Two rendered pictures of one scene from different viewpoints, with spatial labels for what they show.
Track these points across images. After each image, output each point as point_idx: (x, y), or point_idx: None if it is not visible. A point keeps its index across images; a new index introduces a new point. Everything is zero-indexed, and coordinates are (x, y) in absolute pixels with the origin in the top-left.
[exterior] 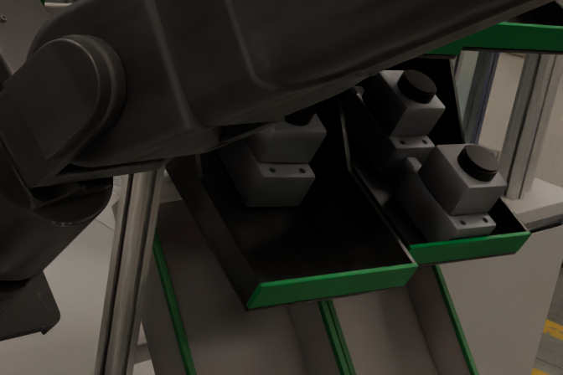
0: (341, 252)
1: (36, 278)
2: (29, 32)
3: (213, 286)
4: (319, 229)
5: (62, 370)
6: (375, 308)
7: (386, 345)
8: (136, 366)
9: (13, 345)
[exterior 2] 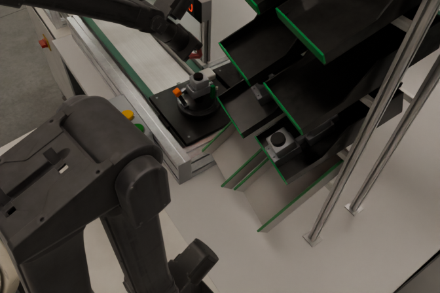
0: (248, 120)
1: (187, 52)
2: (163, 3)
3: (274, 119)
4: (255, 113)
5: (368, 161)
6: (303, 177)
7: (293, 185)
8: (381, 183)
9: (378, 148)
